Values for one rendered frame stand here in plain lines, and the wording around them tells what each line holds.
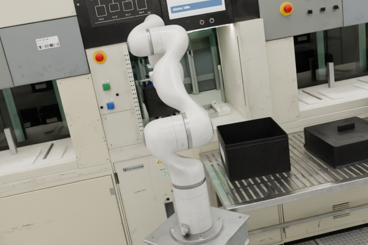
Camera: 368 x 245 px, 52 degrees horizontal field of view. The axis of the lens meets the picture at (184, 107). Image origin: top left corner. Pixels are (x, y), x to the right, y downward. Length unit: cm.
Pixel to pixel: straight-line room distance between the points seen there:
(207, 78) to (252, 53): 98
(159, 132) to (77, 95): 82
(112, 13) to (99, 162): 76
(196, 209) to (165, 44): 60
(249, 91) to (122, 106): 65
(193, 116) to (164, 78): 18
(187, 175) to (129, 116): 78
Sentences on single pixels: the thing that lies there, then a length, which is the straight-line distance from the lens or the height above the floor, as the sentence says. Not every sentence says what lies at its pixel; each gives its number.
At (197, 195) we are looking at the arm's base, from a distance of 129.
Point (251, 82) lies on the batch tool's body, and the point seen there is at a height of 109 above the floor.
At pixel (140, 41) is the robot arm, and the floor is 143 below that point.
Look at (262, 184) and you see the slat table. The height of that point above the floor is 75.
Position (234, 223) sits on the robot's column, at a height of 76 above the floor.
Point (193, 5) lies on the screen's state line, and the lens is 190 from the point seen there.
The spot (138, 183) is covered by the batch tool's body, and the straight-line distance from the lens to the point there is 207.
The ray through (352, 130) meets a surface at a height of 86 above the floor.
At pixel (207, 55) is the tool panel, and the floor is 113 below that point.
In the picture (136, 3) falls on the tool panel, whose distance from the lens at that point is 187.
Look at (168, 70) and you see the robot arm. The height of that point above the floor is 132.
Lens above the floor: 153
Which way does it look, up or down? 15 degrees down
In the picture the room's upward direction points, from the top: 10 degrees counter-clockwise
